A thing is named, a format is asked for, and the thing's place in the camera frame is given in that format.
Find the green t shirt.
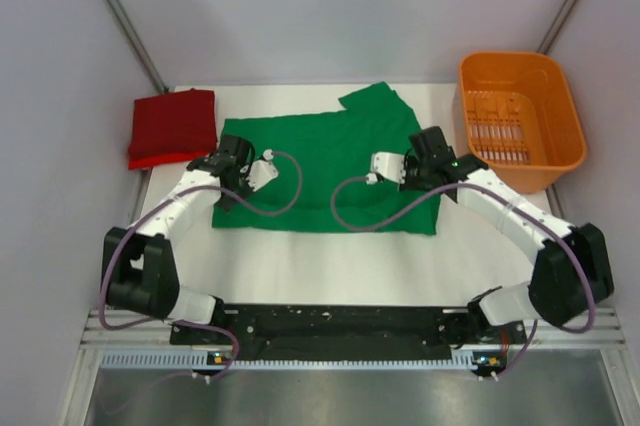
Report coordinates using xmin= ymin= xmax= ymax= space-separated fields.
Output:
xmin=212 ymin=82 xmax=420 ymax=233

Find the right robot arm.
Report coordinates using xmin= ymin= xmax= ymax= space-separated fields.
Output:
xmin=400 ymin=126 xmax=614 ymax=342

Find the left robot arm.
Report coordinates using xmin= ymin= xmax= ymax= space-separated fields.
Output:
xmin=100 ymin=135 xmax=255 ymax=343

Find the folded red t shirt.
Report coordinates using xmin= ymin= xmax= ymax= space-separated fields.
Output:
xmin=127 ymin=89 xmax=218 ymax=170

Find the orange plastic basket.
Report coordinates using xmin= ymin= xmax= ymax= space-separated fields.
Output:
xmin=452 ymin=51 xmax=587 ymax=194

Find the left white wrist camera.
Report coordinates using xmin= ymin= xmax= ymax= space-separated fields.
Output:
xmin=247 ymin=149 xmax=279 ymax=191

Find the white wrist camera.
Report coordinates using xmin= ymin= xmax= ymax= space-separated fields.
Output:
xmin=247 ymin=149 xmax=279 ymax=191
xmin=365 ymin=152 xmax=406 ymax=185

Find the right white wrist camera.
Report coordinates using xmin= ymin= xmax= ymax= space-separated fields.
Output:
xmin=365 ymin=152 xmax=406 ymax=185

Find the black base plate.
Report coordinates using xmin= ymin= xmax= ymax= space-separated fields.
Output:
xmin=168 ymin=301 xmax=531 ymax=361

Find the grey slotted cable duct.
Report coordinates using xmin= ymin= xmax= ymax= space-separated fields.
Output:
xmin=100 ymin=349 xmax=478 ymax=371

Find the aluminium frame rail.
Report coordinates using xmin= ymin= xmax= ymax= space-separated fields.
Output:
xmin=80 ymin=308 xmax=626 ymax=350

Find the left corner metal post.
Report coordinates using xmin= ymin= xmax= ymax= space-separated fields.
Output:
xmin=103 ymin=0 xmax=169 ymax=94

